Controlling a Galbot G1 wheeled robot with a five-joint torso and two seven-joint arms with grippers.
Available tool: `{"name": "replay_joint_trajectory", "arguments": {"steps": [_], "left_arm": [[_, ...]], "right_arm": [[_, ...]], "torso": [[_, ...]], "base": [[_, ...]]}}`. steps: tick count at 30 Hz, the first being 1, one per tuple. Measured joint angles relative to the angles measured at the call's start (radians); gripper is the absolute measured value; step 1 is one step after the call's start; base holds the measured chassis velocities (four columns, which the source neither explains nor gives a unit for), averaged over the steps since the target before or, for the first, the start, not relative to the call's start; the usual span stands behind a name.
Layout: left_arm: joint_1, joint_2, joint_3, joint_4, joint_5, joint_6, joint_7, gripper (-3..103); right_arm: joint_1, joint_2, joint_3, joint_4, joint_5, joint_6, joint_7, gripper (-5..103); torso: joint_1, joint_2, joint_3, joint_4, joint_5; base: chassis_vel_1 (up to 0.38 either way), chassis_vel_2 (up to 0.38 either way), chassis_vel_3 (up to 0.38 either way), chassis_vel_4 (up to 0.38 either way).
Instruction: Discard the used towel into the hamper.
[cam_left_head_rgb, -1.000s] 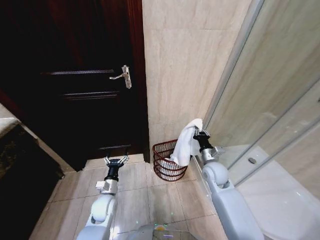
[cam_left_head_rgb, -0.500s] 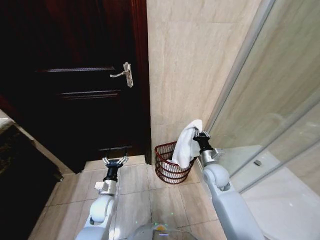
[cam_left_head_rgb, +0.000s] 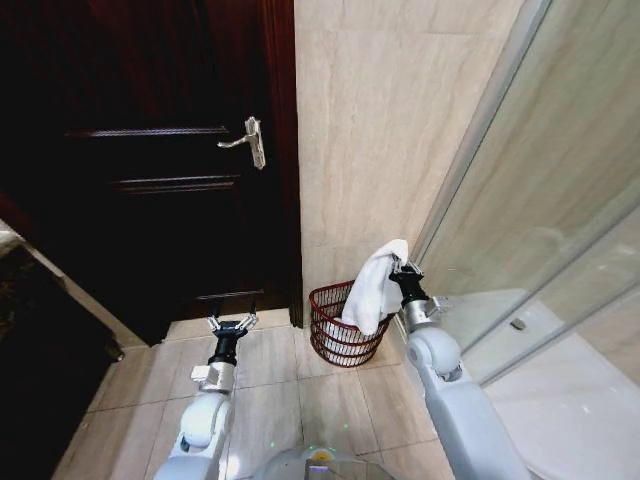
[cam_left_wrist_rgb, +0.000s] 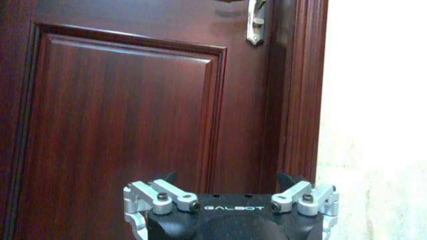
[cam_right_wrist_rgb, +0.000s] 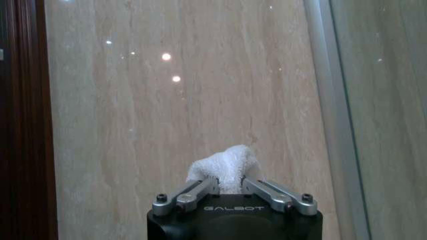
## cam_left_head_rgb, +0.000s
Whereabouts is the white towel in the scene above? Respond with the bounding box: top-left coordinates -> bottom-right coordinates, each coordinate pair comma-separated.
316,315 -> 372,351
341,239 -> 410,336

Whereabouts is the white towel inside hamper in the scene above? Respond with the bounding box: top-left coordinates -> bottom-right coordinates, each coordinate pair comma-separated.
316,315 -> 372,351

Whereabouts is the glass shower door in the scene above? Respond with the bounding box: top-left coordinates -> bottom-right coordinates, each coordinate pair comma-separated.
412,0 -> 640,386

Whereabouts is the dark wooden door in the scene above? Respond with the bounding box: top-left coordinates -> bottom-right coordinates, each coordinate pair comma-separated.
0,0 -> 304,348

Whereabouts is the dark marble counter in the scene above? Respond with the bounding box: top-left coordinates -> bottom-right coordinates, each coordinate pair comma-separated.
0,218 -> 126,480

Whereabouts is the red wire laundry hamper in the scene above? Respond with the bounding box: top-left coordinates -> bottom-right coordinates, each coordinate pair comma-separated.
308,280 -> 395,367

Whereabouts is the silver door handle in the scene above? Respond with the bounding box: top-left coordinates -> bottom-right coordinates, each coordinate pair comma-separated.
216,116 -> 266,170

